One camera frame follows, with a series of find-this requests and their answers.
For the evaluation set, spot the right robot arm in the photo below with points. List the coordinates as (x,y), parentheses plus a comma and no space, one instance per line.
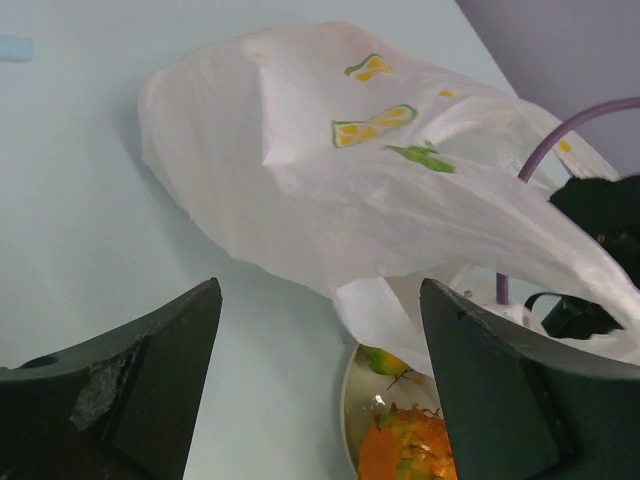
(608,211)

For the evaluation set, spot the fake pineapple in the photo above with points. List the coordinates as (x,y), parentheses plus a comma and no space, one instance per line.
(407,444)

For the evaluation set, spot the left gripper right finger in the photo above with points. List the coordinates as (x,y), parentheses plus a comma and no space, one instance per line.
(518,405)

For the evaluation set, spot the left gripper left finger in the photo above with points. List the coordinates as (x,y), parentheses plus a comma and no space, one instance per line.
(122,405)

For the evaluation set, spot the white plastic bag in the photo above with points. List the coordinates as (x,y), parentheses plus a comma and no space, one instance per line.
(330,159)

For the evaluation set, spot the beige ceramic plate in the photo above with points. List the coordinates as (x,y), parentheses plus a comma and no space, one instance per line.
(366,394)

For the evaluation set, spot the fake mango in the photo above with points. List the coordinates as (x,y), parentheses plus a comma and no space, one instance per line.
(382,362)

